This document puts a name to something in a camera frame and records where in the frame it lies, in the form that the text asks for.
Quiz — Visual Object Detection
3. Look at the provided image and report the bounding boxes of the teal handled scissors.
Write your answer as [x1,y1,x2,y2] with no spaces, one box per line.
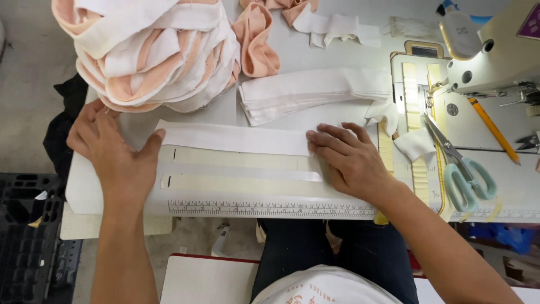
[423,113,498,213]

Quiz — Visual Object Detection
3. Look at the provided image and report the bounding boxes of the person's white shirt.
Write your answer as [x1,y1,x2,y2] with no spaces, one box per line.
[251,265,403,304]

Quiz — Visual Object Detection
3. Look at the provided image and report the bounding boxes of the black cloth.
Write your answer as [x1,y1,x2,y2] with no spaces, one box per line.
[42,74,89,199]

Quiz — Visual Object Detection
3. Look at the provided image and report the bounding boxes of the person's dark trousers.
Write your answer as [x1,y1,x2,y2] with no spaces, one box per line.
[251,219,419,304]

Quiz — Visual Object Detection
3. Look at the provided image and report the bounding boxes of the white board with red edge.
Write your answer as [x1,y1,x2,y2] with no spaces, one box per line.
[159,253,260,304]

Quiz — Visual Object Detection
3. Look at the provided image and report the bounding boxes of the cream sewing machine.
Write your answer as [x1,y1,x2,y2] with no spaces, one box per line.
[390,0,540,153]

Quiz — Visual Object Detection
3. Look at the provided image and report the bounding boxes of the black plastic crate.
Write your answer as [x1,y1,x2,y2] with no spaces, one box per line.
[0,172,83,304]

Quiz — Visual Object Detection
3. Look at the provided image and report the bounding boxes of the person's left hand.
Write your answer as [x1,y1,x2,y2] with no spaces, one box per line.
[66,99,166,202]

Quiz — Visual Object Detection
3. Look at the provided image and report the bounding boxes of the printed paper ruler strip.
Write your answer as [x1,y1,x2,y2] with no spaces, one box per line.
[167,200,378,219]

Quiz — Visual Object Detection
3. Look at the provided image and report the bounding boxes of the white fabric strip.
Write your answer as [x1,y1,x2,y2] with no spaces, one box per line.
[155,119,315,157]

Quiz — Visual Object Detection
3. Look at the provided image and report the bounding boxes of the yellow pencil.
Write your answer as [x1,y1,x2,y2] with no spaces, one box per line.
[468,98,521,166]

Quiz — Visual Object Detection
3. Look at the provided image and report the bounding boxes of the small white fabric scrap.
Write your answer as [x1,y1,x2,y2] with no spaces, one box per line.
[393,128,437,163]

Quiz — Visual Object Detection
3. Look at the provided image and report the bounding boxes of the black thread snips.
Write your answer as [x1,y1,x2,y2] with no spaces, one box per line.
[515,133,540,153]

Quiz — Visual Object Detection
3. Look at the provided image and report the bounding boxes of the yellow measuring tape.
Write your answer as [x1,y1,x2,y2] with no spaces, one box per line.
[427,76,447,217]

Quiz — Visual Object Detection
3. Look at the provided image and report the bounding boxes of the person's right hand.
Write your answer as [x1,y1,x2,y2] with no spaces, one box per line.
[305,122,395,204]

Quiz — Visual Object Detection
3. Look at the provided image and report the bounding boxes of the pink fabric piece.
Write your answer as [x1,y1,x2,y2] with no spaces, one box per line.
[231,2,281,79]

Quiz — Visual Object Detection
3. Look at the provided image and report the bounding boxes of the stack of white fabric strips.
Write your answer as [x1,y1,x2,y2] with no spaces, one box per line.
[238,68,399,136]

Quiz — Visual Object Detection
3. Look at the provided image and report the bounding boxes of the white oil bottle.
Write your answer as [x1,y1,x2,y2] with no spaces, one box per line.
[436,0,483,61]

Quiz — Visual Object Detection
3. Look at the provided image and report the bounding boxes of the pile of pink white garments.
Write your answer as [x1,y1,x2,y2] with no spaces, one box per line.
[51,0,241,114]

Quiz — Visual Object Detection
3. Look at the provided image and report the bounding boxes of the white fabric scraps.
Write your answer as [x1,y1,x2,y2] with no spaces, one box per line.
[292,4,381,49]

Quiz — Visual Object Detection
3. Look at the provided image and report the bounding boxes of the blue plastic bag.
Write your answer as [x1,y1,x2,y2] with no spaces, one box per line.
[468,223,536,255]

